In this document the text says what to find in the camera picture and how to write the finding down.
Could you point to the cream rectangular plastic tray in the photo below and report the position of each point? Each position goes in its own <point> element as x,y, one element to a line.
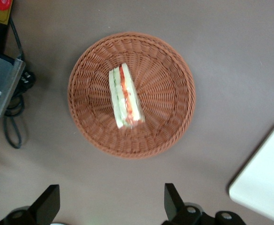
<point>263,178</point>

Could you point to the grey metal bracket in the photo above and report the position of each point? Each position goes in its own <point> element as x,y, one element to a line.
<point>3,79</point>

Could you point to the brown round wicker basket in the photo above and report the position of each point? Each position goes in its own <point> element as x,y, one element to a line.
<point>165,93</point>

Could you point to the triangle sandwich with tomato filling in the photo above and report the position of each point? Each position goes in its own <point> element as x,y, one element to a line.
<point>125,98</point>

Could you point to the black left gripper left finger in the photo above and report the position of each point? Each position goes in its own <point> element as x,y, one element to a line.
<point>45,204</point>

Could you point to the black power plug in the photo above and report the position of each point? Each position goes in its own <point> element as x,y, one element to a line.
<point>28,80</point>

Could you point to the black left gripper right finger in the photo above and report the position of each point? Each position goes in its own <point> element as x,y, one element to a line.
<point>174,204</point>

